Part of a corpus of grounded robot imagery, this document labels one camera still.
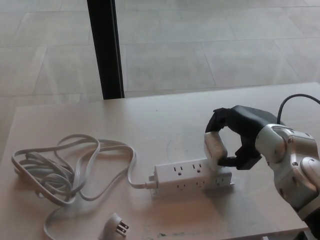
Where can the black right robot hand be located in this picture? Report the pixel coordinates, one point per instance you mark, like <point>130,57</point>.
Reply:
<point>245,125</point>

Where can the white charger plug adapter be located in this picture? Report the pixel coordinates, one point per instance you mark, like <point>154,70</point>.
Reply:
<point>215,150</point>

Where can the white angled three-prong plug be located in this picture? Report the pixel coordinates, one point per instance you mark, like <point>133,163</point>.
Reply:
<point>115,227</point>

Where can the white power strip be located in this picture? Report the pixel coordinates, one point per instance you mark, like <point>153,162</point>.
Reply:
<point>190,176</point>

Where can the black vertical post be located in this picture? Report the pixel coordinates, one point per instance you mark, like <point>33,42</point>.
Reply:
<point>105,50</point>

